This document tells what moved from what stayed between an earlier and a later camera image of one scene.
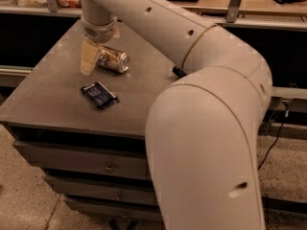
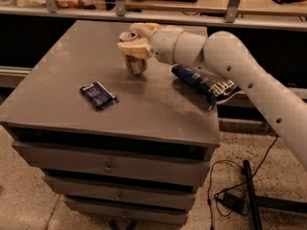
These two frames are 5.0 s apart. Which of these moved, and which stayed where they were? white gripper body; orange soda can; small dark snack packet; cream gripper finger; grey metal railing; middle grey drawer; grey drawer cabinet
Moved: orange soda can; white gripper body; cream gripper finger
Stayed: middle grey drawer; grey metal railing; small dark snack packet; grey drawer cabinet
